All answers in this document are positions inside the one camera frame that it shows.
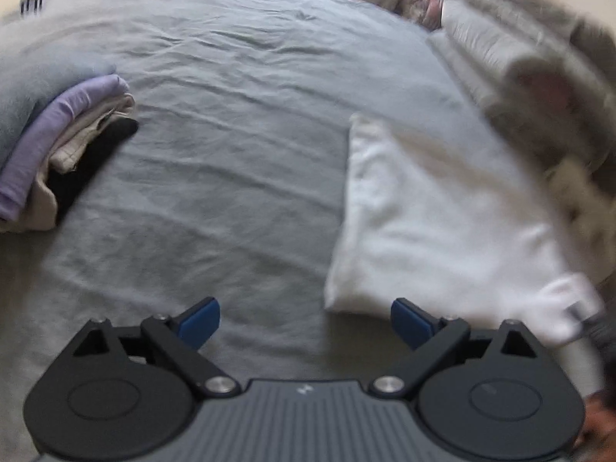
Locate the pile of folded clothes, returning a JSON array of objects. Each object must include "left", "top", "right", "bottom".
[{"left": 0, "top": 74, "right": 132, "bottom": 223}]

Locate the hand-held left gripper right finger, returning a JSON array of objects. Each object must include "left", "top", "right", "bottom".
[{"left": 369, "top": 297, "right": 538, "bottom": 399}]

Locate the white sweatshirt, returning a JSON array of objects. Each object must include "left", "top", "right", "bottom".
[{"left": 324, "top": 113, "right": 605, "bottom": 347}]

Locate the folded light blue garment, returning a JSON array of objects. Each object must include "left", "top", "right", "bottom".
[{"left": 0, "top": 52, "right": 117, "bottom": 165}]

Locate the white plush dog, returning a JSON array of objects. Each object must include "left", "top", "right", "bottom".
[{"left": 544, "top": 158, "right": 616, "bottom": 277}]

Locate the bed with grey sheet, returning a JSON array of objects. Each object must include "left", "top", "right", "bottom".
[{"left": 0, "top": 0, "right": 616, "bottom": 462}]

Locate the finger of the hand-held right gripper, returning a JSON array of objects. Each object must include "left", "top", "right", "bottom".
[{"left": 570, "top": 298, "right": 616, "bottom": 348}]

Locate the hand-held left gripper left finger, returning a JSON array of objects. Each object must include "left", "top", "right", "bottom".
[{"left": 71, "top": 296, "right": 242, "bottom": 399}]

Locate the folded beige garment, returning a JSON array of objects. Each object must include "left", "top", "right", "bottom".
[{"left": 0, "top": 94, "right": 139, "bottom": 234}]

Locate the folded grey duvet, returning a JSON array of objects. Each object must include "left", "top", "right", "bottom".
[{"left": 427, "top": 0, "right": 616, "bottom": 180}]

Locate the pile of pink clothes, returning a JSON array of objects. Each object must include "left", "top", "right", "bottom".
[{"left": 403, "top": 0, "right": 459, "bottom": 28}]

